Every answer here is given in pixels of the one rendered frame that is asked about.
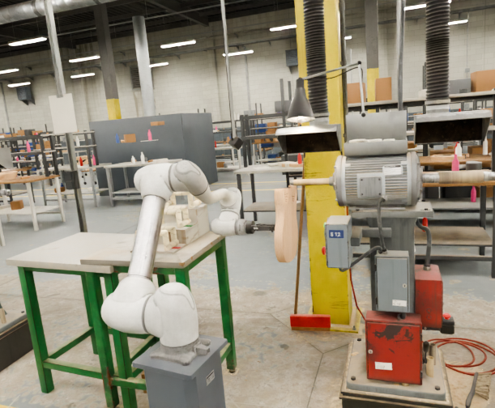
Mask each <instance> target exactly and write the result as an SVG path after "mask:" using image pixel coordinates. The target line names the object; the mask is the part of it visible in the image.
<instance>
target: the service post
mask: <svg viewBox="0 0 495 408"><path fill-rule="evenodd" d="M43 3H44V8H45V18H46V23H47V28H48V34H49V43H50V48H51V53H52V59H53V68H54V73H55V78H56V83H57V89H58V95H56V96H49V104H50V109H51V114H52V119H53V128H54V133H55V134H60V133H65V138H66V148H67V153H68V158H69V163H70V171H65V172H63V174H64V179H65V184H66V189H73V190H74V193H75V203H76V208H77V213H78V218H79V227H80V232H88V231H87V222H86V217H85V211H84V206H83V196H82V191H81V186H80V180H79V171H78V166H77V160H76V155H75V145H74V140H73V135H72V132H78V130H77V125H76V120H75V111H74V105H73V100H72V94H71V93H70V94H66V89H65V84H64V78H63V73H62V64H61V58H60V53H59V48H58V39H57V33H56V28H55V22H54V17H53V8H52V2H51V0H43Z"/></svg>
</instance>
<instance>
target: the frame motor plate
mask: <svg viewBox="0 0 495 408"><path fill-rule="evenodd" d="M351 216H352V218H377V217H378V211H377V210H360V209H355V210H352V212H351ZM432 217H433V208H432V206H431V204H430V201H425V200H421V201H418V203H417V204H416V206H405V210H381V218H432Z"/></svg>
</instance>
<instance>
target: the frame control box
mask: <svg viewBox="0 0 495 408"><path fill-rule="evenodd" d="M324 228H325V230H324V236H325V244H326V265H327V268H339V271H341V272H344V271H346V270H349V269H350V268H352V267H353V266H354V265H355V264H356V263H358V262H359V261H361V260H362V259H363V258H364V257H366V256H368V255H369V254H370V253H372V252H373V251H374V250H376V249H379V250H378V252H379V254H381V255H383V252H382V247H380V246H374V247H373V248H371V249H370V250H368V251H367V252H366V253H364V254H363V255H361V256H360V257H358V258H357V259H356V260H355V261H354V262H352V257H353V254H352V246H351V236H352V216H350V215H332V216H330V218H329V219H328V220H327V221H326V224H325V225H324ZM351 262H352V263H351Z"/></svg>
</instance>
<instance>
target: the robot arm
mask: <svg viewBox="0 0 495 408"><path fill-rule="evenodd" d="M134 185H135V187H136V189H137V190H138V191H139V192H140V193H141V196H142V199H143V204H142V208H141V212H140V216H139V223H138V227H137V232H136V236H135V240H134V247H133V251H132V255H131V259H130V267H129V270H128V275H127V278H124V279H123V280H122V281H121V282H120V283H119V284H118V286H117V289H116V290H115V292H114V293H112V294H110V295H109V296H108V297H107V298H106V299H105V301H104V303H103V305H102V308H101V316H102V319H103V321H104V322H105V324H106V325H108V326H110V327H111V328H113V329H116V330H119V331H121V332H123V333H129V334H152V335H154V336H156V337H158V338H160V347H159V348H158V349H157V350H155V351H153V352H152V353H151V354H150V356H151V359H161V360H165V361H169V362H173V363H179V364H181V365H182V366H188V365H190V363H191V361H192V360H193V359H194V358H195V357H196V356H197V355H208V354H209V352H210V348H209V347H208V346H210V345H211V340H210V339H204V338H199V334H198V314H197V308H196V304H195V302H194V297H193V296H192V294H191V292H190V290H189V288H188V287H186V286H185V285H184V284H182V283H167V284H165V285H163V286H161V287H159V288H158V289H157V291H156V287H155V285H154V284H153V282H152V281H151V277H152V272H153V268H154V263H155V259H156V250H157V246H158V241H159V237H160V229H161V224H162V219H163V215H164V207H165V203H166V202H167V201H168V200H169V199H170V197H171V196H172V194H173V192H190V193H191V194H192V195H193V196H195V197H196V198H197V199H198V200H200V201H201V202H203V203H205V204H208V205H211V204H214V203H216V202H218V201H220V208H221V214H220V217H219V218H216V219H214V220H212V221H211V230H212V231H213V232H214V233H215V234H216V235H220V236H235V235H247V234H254V232H255V231H271V232H273V231H274V230H275V224H260V223H257V224H256V225H255V222H254V221H253V220H247V219H239V218H238V215H239V212H240V209H241V192H240V190H239V189H237V188H235V187H231V188H228V189H218V190H216V191H213V192H211V191H210V188H209V185H208V182H207V179H206V177H205V175H204V174H203V172H202V171H201V169H200V168H199V167H198V166H197V165H196V164H194V163H192V162H190V161H189V160H181V161H179V162H178V163H176V164H169V163H165V164H151V165H148V166H145V167H143V168H140V169H139V170H138V171H137V172H136V173H135V175H134Z"/></svg>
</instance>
